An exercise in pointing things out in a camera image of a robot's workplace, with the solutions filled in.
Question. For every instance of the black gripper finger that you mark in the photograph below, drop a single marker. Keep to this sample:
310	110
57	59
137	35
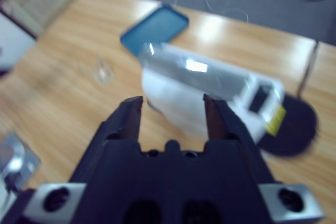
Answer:
231	124
123	121

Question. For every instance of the clear glass cup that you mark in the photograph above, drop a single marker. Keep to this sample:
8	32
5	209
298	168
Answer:
103	73

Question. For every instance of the white capsule coffee machine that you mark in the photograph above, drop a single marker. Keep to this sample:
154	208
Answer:
173	103

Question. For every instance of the teal plastic tray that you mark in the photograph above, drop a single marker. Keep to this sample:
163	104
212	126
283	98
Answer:
157	30

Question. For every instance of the wooden crate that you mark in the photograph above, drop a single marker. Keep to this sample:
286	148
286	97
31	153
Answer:
39	1

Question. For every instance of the grey camera mount plate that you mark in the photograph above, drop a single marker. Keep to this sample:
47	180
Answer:
18	153

